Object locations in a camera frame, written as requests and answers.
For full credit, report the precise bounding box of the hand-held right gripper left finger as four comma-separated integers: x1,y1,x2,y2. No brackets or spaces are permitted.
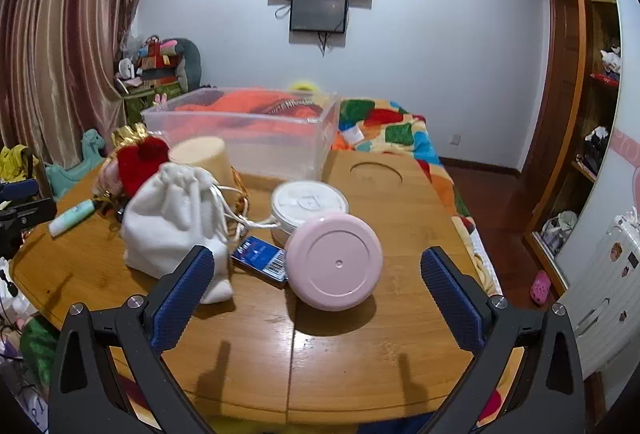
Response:
47,244,236,434

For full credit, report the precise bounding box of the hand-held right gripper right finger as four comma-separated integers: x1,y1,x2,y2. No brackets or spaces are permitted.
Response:
420,247,586,434

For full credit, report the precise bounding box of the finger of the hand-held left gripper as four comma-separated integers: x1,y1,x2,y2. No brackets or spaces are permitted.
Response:
0,179,40,204

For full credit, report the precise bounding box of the pink round container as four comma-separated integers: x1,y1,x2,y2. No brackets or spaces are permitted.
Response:
284,213,384,310

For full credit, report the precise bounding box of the cream cylindrical disc case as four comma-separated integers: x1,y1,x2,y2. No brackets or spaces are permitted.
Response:
168,135,233,186

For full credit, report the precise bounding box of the clear plastic storage bin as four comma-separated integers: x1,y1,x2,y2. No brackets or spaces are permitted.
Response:
141,87,342,182

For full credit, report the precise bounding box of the wooden desktop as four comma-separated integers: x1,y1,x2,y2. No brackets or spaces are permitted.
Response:
10,147,526,425

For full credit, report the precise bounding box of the yellow cloth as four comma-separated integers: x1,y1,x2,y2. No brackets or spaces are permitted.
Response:
0,145,32,181

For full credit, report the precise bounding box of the pale green cream tube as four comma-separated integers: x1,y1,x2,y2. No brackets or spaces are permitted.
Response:
48,199,97,236

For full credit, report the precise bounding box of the teal plush horse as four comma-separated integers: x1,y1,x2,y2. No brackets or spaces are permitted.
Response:
45,129,107,188

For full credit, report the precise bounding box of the small blue box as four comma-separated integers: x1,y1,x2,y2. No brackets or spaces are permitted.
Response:
231,237,289,289

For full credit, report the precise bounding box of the pink clog shoe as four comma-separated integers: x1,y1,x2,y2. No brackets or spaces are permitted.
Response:
530,270,552,305

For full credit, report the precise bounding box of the red plush doll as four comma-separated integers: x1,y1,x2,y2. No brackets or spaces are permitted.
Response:
97,124,171,215

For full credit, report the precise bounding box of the striped pink curtain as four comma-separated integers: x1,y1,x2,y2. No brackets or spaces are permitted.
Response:
0,0,157,165

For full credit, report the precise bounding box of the white suitcase with stickers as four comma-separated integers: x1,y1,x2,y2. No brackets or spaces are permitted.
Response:
557,213,640,381

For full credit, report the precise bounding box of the colourful patchwork blanket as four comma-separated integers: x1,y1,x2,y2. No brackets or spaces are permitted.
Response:
332,98,503,297

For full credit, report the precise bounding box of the red patchwork plush toy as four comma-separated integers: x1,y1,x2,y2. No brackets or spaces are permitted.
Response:
134,34,181,71

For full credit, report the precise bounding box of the orange jacket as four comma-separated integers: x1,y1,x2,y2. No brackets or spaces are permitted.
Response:
177,88,351,151

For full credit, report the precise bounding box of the grey plush pillow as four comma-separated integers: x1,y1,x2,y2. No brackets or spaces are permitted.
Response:
172,37,202,90

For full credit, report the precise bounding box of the wooden wardrobe shelving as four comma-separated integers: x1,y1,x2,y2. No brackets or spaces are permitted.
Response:
487,0,623,295

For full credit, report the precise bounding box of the white drawstring pouch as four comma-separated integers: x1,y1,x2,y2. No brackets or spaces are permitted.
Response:
121,163,281,305

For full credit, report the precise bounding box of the small black wall monitor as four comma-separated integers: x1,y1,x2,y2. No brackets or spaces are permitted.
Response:
289,0,349,34

